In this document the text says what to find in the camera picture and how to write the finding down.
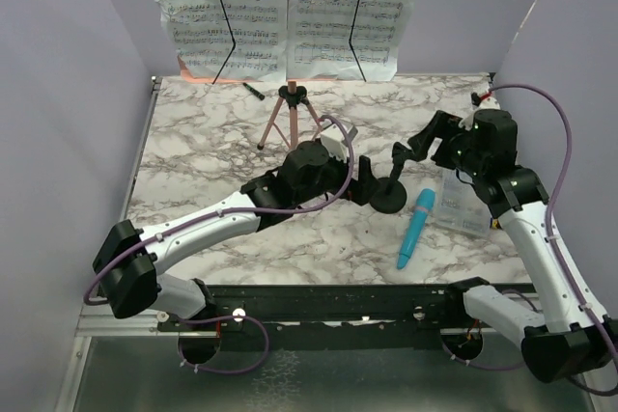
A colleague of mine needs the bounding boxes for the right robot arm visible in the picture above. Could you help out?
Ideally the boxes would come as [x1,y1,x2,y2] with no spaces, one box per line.
[407,109,617,383]

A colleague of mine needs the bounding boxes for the aluminium frame rail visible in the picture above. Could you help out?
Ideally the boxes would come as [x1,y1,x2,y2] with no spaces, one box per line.
[74,293,165,336]

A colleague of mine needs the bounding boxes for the pink music stand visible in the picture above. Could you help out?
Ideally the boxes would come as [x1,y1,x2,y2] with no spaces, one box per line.
[176,0,402,151]

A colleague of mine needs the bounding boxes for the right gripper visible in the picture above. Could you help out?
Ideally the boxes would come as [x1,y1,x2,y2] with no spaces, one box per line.
[408,108,486,178]

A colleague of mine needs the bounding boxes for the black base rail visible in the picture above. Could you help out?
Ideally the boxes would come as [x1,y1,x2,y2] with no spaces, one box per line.
[157,277,484,351]

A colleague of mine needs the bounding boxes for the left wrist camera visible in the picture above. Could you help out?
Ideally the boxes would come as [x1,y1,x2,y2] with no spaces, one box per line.
[319,124,358,162]

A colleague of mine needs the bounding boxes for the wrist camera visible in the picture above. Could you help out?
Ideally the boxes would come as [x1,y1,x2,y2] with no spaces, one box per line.
[319,124,358,162]
[459,92,500,130]

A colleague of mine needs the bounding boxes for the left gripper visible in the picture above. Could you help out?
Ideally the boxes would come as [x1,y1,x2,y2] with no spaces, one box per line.
[295,145,381,206]

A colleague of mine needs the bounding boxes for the teal toy microphone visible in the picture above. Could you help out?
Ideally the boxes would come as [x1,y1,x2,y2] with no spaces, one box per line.
[396,188,435,270]

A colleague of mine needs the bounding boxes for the sheet music page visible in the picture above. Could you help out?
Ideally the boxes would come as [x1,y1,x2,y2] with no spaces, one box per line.
[287,0,414,82]
[155,0,288,83]

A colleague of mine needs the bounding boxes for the clear plastic parts box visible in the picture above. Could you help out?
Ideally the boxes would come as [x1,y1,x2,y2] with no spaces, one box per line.
[434,169,492,237]

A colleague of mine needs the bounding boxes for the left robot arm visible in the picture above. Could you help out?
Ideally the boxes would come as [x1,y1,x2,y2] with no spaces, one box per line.
[93,141,379,330]

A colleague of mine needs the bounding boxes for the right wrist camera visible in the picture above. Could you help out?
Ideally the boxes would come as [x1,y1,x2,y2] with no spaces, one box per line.
[459,92,500,130]

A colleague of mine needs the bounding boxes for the black microphone stand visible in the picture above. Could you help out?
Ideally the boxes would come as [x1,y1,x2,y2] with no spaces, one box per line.
[370,142,412,214]

